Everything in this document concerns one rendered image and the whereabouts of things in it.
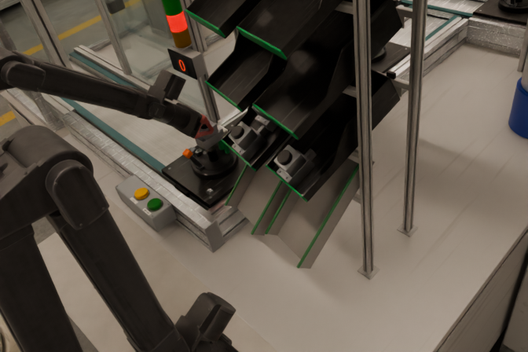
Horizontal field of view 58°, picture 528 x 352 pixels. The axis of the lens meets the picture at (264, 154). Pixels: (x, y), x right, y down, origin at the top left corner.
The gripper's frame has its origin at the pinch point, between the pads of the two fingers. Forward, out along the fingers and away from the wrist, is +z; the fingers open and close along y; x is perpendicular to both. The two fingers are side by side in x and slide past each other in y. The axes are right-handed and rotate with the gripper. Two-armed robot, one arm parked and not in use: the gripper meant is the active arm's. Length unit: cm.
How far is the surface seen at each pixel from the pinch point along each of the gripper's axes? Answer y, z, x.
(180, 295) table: -20.7, -2.9, 40.5
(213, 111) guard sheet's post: 17.1, 16.6, -4.2
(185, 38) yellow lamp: 16.1, -6.8, -20.4
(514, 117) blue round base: -56, 62, -43
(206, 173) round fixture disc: -3.5, 4.4, 11.8
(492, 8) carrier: -22, 92, -88
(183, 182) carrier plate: 1.0, 2.3, 17.3
